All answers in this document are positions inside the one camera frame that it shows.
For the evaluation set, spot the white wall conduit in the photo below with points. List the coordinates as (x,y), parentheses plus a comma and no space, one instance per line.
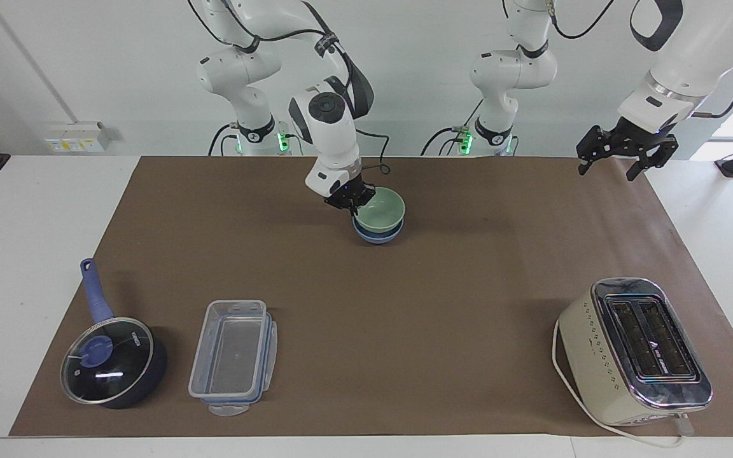
(29,58)

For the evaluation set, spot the white wall socket box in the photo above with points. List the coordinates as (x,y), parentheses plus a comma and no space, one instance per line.
(77,137)

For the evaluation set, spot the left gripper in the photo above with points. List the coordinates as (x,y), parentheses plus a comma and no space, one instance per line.
(643,138)

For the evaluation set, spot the clear plastic container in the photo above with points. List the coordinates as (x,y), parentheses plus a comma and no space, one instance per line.
(230,350)
(230,408)

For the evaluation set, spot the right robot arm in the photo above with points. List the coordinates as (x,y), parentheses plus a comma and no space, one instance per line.
(335,133)

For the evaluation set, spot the glass pan lid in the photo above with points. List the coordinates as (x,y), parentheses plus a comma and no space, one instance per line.
(109,366)

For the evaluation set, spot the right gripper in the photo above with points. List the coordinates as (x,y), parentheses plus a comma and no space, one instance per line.
(343,196)

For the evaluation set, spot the cream toaster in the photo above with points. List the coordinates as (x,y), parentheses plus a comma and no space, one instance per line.
(602,356)

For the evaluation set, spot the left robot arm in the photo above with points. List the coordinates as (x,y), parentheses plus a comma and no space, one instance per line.
(509,70)

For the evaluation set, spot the blue bowl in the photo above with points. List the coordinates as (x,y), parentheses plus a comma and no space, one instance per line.
(379,238)

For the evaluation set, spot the dark blue saucepan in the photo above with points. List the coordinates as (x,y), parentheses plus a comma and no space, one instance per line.
(96,299)

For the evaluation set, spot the green bowl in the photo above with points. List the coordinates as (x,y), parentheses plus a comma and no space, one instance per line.
(384,210)

